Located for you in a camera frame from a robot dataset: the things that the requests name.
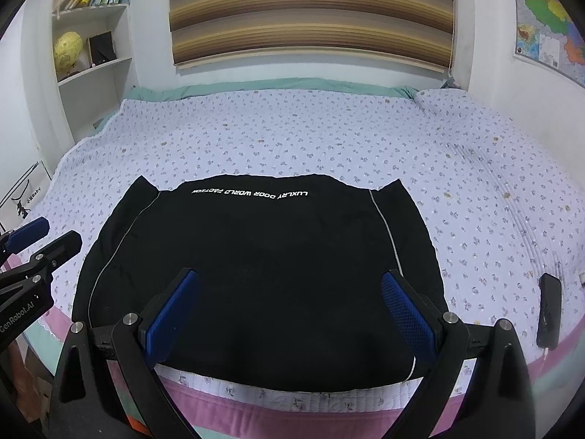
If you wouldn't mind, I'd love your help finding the floral white quilt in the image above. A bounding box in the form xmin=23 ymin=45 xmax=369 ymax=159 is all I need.
xmin=0 ymin=88 xmax=585 ymax=426

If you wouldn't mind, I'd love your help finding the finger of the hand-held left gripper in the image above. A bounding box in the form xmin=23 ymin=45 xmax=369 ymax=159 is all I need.
xmin=0 ymin=230 xmax=83 ymax=291
xmin=0 ymin=217 xmax=51 ymax=257

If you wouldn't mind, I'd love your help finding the yellow globe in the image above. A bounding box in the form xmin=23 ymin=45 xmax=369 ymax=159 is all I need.
xmin=53 ymin=31 xmax=84 ymax=74

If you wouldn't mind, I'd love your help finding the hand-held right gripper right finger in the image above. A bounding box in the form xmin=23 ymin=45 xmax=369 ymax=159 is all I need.
xmin=380 ymin=270 xmax=537 ymax=439

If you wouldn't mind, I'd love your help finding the wall map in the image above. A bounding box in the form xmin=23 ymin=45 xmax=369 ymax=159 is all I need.
xmin=514 ymin=0 xmax=585 ymax=87

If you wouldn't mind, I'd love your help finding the black hoodie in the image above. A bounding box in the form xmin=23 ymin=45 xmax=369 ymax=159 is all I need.
xmin=71 ymin=174 xmax=451 ymax=382

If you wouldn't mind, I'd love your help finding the white bookshelf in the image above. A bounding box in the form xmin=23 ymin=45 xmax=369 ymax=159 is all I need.
xmin=50 ymin=0 xmax=135 ymax=87

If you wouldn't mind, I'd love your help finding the black phone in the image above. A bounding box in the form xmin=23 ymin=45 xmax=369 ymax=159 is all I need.
xmin=536 ymin=273 xmax=563 ymax=350

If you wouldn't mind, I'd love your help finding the striped window blind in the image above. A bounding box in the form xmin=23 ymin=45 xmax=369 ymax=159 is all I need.
xmin=167 ymin=0 xmax=454 ymax=73

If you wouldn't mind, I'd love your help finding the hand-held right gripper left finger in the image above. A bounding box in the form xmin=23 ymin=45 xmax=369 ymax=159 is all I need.
xmin=48 ymin=267 xmax=202 ymax=439

